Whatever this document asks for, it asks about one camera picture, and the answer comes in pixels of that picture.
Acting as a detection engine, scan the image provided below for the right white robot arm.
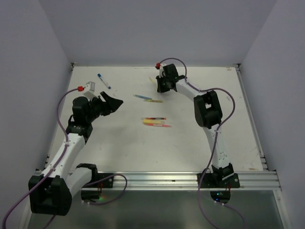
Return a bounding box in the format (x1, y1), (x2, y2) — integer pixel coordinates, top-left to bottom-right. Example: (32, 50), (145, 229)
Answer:
(156, 63), (234, 187)

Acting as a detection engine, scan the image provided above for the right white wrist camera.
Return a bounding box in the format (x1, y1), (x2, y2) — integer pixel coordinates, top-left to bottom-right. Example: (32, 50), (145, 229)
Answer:
(159, 67), (166, 78)

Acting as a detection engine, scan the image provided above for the fat yellow highlighter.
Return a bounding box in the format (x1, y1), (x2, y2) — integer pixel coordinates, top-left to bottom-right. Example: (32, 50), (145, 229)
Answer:
(142, 119), (164, 126)

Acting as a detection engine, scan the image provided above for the blue highlighter pen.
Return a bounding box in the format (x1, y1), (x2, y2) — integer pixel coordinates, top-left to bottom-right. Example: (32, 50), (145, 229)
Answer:
(133, 94), (152, 100)

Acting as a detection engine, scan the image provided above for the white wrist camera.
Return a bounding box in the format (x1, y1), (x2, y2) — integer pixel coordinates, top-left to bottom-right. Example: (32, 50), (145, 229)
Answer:
(83, 82), (96, 100)
(159, 67), (166, 78)

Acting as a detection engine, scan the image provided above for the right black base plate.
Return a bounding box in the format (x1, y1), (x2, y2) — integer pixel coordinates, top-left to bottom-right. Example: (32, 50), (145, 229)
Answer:
(200, 173), (241, 188)

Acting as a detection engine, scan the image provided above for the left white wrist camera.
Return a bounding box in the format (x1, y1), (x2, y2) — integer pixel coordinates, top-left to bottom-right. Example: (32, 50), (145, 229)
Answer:
(83, 82), (96, 100)

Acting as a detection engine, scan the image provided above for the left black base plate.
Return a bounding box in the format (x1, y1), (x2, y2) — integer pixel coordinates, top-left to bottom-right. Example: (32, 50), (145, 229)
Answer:
(84, 173), (114, 189)

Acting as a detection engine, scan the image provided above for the dark red pen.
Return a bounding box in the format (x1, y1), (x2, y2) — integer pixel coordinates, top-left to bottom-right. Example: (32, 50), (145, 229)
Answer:
(142, 117), (166, 120)

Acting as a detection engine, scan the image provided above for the yellow gold highlighter pen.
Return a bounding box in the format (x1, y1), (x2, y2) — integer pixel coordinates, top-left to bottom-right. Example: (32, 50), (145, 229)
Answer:
(144, 99), (163, 103)

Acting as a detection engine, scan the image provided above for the aluminium front rail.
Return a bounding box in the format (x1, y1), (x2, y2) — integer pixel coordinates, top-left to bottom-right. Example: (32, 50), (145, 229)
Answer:
(30, 169), (283, 191)

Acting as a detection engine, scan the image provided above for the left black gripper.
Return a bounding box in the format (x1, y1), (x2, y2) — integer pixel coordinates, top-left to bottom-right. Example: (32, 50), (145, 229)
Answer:
(85, 91), (122, 123)

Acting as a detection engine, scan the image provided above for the blue white marker pen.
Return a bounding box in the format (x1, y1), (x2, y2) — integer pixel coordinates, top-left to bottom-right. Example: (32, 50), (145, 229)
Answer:
(97, 73), (111, 89)

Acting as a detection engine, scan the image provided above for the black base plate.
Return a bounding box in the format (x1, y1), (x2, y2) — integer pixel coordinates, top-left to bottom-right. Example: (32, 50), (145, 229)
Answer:
(200, 173), (241, 188)
(84, 173), (114, 189)

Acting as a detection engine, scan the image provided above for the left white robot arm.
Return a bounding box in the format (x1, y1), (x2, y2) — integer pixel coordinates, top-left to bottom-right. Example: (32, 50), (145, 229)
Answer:
(28, 92), (123, 216)

